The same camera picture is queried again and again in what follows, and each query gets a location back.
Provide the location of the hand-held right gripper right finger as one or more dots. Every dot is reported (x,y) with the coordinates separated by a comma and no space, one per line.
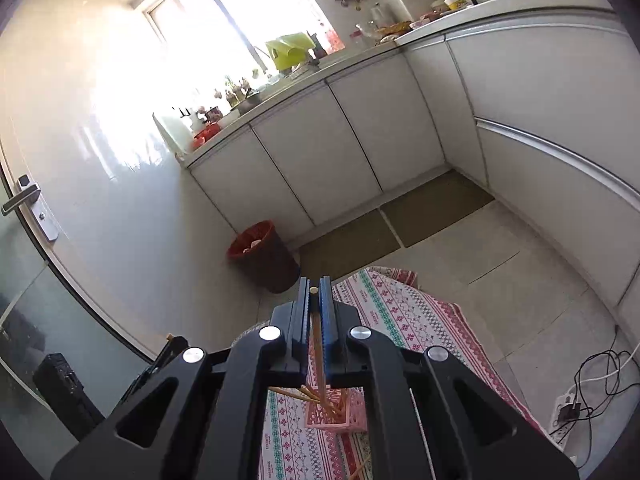
(325,330)

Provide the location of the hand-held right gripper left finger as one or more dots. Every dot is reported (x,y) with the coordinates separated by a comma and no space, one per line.
(305,330)

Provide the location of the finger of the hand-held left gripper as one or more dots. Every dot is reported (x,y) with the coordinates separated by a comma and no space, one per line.
(160,365)

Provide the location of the pile of wooden chopsticks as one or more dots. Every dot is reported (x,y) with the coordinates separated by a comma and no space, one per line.
(300,394)

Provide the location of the pink plastic basket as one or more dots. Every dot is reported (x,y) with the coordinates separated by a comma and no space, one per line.
(332,422)

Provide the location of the red-rimmed brown trash bin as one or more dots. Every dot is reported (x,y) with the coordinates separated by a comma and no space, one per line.
(270,265)

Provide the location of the brown floor mat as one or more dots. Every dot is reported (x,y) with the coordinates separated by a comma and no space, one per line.
(350,245)
(435,205)

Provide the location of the patterned striped tablecloth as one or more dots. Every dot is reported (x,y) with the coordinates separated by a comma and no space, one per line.
(415,320)

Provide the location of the black case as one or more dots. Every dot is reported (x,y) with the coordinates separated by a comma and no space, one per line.
(65,395)

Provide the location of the red bowl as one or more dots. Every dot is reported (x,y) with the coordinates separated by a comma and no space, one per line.
(206,135)

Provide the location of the black power adapter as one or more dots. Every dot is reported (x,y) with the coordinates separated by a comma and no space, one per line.
(569,412)

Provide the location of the red bottle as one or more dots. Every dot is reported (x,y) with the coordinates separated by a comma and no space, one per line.
(334,40)

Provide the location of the white kitchen cabinets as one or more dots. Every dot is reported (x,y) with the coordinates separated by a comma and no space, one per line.
(525,85)

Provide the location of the kitchen window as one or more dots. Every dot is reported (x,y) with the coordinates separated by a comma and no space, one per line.
(240,10)

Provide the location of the yellow lidded jar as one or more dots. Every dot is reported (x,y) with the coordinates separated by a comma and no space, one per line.
(457,3)

